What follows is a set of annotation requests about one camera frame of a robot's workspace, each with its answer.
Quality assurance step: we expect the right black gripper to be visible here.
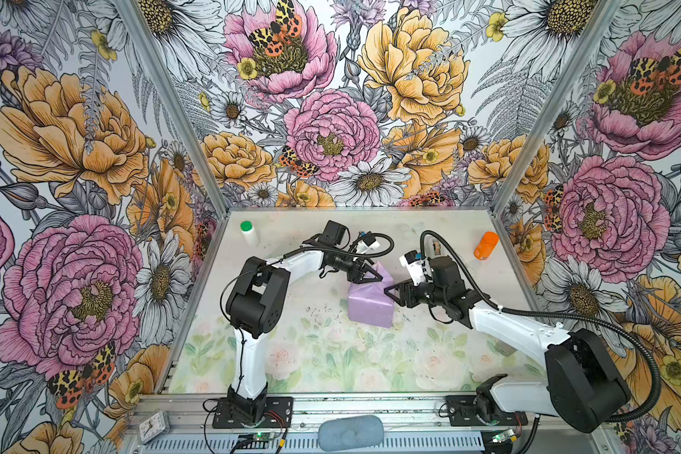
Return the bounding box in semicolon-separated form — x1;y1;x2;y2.
383;279;448;309

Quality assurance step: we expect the pink wrapping paper sheet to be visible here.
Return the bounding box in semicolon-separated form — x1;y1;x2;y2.
347;263;395;328

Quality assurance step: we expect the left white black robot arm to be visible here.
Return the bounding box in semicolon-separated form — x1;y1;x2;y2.
221;221;395;426

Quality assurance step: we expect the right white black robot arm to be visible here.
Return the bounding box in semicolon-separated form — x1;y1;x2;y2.
384;251;631;433

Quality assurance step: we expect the orange bottle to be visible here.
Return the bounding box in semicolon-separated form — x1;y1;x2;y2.
474;231;499;260

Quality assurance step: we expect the white bottle green cap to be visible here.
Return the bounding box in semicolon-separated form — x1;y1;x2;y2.
240;221;260;247

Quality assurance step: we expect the grey foam pad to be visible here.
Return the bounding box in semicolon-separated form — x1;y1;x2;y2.
318;415;385;452

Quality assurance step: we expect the small white clock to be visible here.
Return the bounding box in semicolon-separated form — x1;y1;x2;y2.
138;410;170;445

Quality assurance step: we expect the right black corrugated cable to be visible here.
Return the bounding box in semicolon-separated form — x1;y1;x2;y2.
419;229;663;454

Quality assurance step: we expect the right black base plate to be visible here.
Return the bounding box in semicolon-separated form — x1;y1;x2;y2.
439;395;529;427

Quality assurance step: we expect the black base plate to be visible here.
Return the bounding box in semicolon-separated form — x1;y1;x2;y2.
210;396;294;429
439;395;529;427

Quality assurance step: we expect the left black cable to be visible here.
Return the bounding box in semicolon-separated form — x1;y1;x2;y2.
218;231;396;398

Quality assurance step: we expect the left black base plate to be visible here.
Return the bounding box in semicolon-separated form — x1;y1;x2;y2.
210;396;294;429

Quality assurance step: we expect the aluminium front rail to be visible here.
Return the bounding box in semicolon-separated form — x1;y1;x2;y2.
129;390;608;432

